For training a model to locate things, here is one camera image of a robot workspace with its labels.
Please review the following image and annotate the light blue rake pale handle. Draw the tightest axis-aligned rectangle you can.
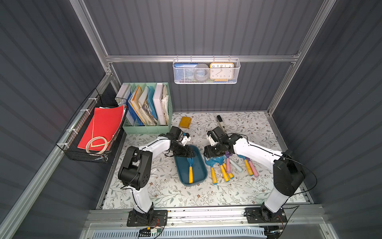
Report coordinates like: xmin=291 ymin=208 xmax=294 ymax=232
xmin=230 ymin=159 xmax=243 ymax=172

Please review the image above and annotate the teal plastic storage box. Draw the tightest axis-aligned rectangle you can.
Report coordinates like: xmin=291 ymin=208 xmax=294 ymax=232
xmin=174 ymin=145 xmax=208 ymax=186

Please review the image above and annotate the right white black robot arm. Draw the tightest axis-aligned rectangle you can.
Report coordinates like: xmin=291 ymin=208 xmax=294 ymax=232
xmin=204 ymin=127 xmax=306 ymax=217

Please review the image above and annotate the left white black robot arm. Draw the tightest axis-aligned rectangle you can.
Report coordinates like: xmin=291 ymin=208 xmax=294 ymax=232
xmin=117 ymin=126 xmax=195 ymax=216

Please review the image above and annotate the black white marker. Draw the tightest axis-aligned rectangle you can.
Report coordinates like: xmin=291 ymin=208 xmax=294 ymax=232
xmin=216 ymin=115 xmax=227 ymax=132

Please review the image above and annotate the mint green file organizer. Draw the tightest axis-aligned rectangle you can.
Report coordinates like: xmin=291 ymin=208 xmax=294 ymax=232
xmin=115 ymin=83 xmax=173 ymax=134

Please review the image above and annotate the white book in organizer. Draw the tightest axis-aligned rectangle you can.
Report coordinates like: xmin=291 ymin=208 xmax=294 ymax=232
xmin=153 ymin=83 xmax=166 ymax=125

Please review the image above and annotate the yellow alarm clock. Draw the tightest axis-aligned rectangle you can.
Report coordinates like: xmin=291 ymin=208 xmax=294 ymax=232
xmin=210 ymin=62 xmax=235 ymax=81

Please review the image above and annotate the grey tape roll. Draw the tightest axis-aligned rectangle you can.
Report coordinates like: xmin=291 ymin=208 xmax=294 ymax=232
xmin=194 ymin=63 xmax=210 ymax=82

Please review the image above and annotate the blue book in basket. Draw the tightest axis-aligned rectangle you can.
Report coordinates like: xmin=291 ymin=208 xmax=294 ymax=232
xmin=173 ymin=63 xmax=198 ymax=84

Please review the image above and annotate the red folder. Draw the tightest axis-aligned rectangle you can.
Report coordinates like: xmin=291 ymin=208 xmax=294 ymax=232
xmin=77 ymin=105 xmax=126 ymax=153

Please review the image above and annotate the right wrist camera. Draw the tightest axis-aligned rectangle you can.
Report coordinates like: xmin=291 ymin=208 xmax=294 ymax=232
xmin=207 ymin=131 xmax=219 ymax=146

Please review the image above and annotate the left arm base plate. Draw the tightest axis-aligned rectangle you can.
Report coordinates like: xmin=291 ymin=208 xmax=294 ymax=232
xmin=126 ymin=210 xmax=168 ymax=227

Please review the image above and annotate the white wire hanging basket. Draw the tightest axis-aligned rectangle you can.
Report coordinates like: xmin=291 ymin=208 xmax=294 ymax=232
xmin=172 ymin=58 xmax=241 ymax=85

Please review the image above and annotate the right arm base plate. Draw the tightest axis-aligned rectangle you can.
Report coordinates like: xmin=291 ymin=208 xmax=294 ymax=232
xmin=244 ymin=207 xmax=287 ymax=224

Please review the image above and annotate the beige rubber ring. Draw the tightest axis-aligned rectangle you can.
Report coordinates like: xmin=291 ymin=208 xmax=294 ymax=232
xmin=86 ymin=136 xmax=109 ymax=155

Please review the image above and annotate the black wire wall basket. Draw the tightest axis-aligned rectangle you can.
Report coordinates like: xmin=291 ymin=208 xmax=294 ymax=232
xmin=56 ymin=91 xmax=128 ymax=163

